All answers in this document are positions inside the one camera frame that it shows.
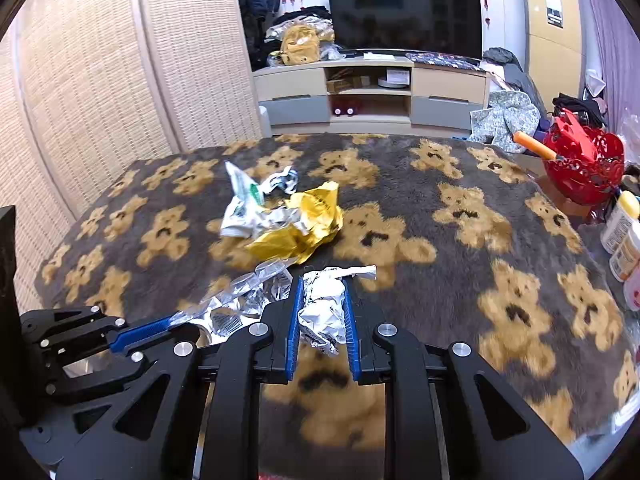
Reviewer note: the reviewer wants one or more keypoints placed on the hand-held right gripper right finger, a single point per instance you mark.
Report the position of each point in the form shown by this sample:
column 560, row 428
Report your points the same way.
column 351, row 330

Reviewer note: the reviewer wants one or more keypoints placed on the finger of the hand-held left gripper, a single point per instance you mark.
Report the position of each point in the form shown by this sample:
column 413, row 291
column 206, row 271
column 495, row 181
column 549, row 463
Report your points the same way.
column 142, row 332
column 100, row 375

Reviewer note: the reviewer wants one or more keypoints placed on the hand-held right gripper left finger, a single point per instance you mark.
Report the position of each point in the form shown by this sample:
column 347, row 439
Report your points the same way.
column 294, row 330

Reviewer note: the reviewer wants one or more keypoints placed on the white printed paper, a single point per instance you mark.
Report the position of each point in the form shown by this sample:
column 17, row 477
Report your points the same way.
column 322, row 310

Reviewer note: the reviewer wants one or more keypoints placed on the clear crinkled plastic wrapper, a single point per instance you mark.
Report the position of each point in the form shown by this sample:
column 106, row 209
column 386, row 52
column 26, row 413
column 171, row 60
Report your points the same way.
column 235, row 305

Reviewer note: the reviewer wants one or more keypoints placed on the yellow wrapper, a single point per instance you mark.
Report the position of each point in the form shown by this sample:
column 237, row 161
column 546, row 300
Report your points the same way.
column 305, row 222

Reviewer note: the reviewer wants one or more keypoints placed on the white and silver wrapper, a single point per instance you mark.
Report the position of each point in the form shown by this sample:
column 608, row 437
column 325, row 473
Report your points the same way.
column 247, row 205

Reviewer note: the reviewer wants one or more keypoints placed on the bear print fleece blanket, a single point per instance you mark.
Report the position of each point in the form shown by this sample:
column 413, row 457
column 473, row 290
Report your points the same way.
column 450, row 240

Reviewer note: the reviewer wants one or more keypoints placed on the wooden television stand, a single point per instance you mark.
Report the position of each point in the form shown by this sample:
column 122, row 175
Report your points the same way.
column 290, row 92

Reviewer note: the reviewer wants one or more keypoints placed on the cardboard boxes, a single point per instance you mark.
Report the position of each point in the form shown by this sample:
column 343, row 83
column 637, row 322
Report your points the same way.
column 347, row 84

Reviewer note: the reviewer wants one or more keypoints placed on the woven folding screen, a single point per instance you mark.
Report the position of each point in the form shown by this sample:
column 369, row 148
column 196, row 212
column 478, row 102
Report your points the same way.
column 100, row 85

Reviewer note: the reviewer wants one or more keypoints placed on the white round device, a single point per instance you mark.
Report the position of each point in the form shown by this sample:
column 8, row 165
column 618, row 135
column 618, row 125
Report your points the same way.
column 394, row 79

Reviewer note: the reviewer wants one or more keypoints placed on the floral green cloth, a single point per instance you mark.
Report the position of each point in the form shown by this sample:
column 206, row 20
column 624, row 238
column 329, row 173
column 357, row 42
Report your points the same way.
column 505, row 120

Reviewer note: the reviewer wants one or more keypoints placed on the orange stick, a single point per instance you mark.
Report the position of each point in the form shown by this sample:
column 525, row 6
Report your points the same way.
column 535, row 145

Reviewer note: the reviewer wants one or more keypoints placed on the white paper sheet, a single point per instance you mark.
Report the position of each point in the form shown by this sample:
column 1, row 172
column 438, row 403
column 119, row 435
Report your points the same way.
column 377, row 54

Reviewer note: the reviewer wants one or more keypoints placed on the white bottle pink label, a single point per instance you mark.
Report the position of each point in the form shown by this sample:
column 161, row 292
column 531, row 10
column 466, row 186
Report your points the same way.
column 632, row 290

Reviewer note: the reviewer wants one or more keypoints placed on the yellow backpack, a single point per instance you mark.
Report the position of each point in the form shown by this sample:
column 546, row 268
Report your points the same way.
column 300, row 45

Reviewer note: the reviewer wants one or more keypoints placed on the red openwork basket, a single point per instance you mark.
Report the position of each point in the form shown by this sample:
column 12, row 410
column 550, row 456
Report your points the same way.
column 585, row 165

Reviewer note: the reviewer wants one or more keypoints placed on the white bottle orange label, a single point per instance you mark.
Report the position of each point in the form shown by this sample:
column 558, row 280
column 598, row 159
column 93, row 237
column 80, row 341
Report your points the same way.
column 627, row 255

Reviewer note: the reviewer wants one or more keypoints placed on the dark patterned cloth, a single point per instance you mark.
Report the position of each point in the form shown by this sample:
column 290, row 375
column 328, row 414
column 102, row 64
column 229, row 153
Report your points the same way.
column 445, row 59

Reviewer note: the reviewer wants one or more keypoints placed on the white bottle yellow cap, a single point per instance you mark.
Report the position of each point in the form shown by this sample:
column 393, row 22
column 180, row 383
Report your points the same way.
column 620, row 220

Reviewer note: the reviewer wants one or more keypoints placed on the grey clothes heap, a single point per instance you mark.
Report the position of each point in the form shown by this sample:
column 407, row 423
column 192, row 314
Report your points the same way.
column 510, row 72

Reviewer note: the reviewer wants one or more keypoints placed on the pile of clothes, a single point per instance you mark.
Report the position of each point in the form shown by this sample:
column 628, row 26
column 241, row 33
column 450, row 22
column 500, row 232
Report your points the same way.
column 320, row 22

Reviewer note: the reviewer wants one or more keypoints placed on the black bag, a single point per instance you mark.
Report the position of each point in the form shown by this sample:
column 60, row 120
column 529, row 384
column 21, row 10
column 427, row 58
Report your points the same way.
column 580, row 107

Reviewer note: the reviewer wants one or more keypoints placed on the black flat television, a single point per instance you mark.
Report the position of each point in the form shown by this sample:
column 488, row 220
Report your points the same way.
column 405, row 12

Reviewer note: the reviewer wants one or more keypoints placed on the dark hanging jacket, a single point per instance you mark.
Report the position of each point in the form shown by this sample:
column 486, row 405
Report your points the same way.
column 255, row 10

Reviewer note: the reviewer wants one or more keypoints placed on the beige standing air conditioner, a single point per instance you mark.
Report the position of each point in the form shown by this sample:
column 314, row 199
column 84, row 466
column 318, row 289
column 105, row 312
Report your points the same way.
column 550, row 35

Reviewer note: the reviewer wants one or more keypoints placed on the purple curtain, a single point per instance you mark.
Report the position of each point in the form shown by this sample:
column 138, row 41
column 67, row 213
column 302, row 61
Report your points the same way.
column 610, row 35

